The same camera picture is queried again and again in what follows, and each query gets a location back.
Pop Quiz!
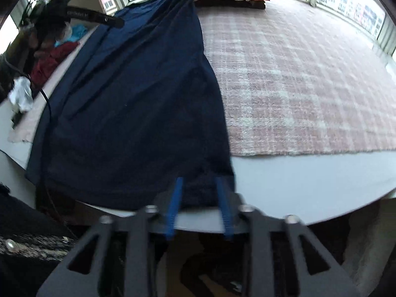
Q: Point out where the bright blue garment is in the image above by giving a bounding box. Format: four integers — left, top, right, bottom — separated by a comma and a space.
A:
55, 25, 88, 46

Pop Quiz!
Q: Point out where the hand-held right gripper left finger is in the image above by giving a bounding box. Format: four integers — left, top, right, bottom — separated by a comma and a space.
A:
36, 177, 185, 297

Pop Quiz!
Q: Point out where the navy blue t-shirt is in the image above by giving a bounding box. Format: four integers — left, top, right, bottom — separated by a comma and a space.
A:
25, 0, 236, 211

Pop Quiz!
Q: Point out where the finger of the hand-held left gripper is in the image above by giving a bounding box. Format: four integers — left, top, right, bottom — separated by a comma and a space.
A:
100, 15, 125, 28

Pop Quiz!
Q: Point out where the white shirt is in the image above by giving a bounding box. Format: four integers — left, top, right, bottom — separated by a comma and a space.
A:
9, 77, 33, 112

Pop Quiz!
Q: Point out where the black cable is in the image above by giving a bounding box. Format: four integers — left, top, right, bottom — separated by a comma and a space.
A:
4, 59, 58, 214

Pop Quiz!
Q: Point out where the dark red garment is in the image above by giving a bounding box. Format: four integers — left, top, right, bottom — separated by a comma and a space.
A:
30, 41, 78, 88

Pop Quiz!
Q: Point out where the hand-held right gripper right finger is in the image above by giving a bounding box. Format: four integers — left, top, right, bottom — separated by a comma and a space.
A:
216, 176, 361, 297

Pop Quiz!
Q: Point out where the person's black embroidered sweater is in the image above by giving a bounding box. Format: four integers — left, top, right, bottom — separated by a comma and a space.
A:
0, 182, 78, 297

